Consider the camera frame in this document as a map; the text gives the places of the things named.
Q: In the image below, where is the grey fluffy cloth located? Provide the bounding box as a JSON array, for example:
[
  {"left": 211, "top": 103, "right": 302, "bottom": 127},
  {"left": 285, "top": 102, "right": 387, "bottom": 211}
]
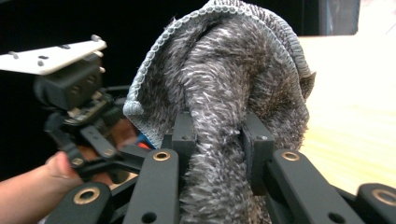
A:
[{"left": 122, "top": 0, "right": 317, "bottom": 224}]

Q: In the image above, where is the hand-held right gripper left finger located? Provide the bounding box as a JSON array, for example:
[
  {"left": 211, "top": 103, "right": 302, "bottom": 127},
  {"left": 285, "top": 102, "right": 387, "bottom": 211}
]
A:
[{"left": 169, "top": 111, "right": 197, "bottom": 176}]

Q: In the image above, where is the multicoloured puzzle cube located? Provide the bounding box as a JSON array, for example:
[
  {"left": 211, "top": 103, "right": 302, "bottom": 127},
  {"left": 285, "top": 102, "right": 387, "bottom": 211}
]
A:
[{"left": 134, "top": 132, "right": 157, "bottom": 151}]

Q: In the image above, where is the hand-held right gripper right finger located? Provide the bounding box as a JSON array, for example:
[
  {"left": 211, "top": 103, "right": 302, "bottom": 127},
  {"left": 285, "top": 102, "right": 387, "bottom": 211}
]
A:
[{"left": 241, "top": 111, "right": 276, "bottom": 197}]

